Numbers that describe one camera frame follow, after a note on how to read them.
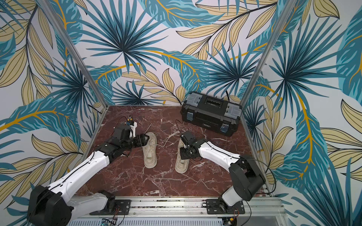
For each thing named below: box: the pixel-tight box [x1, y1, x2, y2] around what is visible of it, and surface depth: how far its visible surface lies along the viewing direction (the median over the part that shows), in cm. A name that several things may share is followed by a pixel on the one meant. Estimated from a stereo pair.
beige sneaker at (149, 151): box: [141, 131, 158, 169], surface depth 88 cm
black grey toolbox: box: [180, 91, 243, 137], surface depth 98 cm
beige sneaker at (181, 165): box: [174, 138, 190, 174], surface depth 85 cm
